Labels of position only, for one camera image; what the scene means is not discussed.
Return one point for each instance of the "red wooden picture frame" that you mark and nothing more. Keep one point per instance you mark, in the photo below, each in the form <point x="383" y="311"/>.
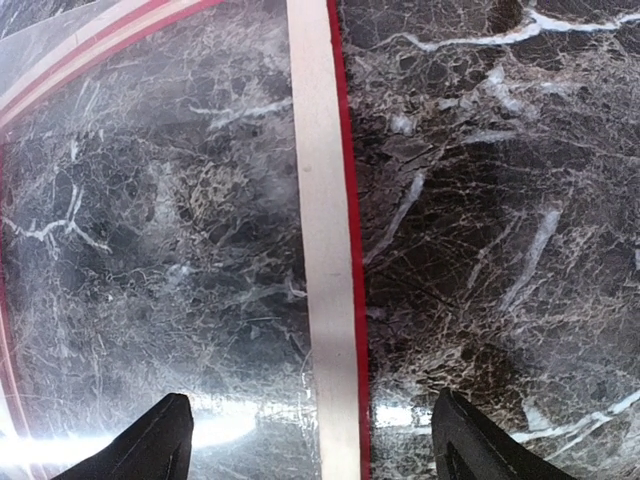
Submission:
<point x="325" y="250"/>

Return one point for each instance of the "clear acrylic sheet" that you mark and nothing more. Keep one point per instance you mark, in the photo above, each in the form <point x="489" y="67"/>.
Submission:
<point x="150" y="250"/>

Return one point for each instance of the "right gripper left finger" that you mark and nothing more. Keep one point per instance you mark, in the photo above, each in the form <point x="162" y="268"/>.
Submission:
<point x="156" y="446"/>

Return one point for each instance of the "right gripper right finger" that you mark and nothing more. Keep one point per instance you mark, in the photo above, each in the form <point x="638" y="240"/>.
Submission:
<point x="468" y="445"/>

